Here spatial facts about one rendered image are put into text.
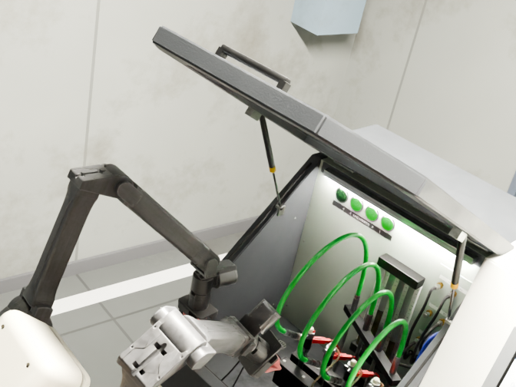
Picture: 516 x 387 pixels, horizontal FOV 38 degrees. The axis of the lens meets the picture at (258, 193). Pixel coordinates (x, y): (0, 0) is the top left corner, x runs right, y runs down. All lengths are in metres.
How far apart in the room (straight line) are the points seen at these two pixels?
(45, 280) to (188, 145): 2.35
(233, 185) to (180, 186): 0.39
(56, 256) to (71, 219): 0.10
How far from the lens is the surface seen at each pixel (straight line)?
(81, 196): 1.69
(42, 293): 1.78
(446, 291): 2.17
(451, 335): 1.92
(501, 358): 1.87
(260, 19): 3.98
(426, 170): 2.32
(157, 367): 1.23
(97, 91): 3.58
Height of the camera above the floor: 2.42
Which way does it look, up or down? 28 degrees down
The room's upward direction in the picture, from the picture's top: 12 degrees clockwise
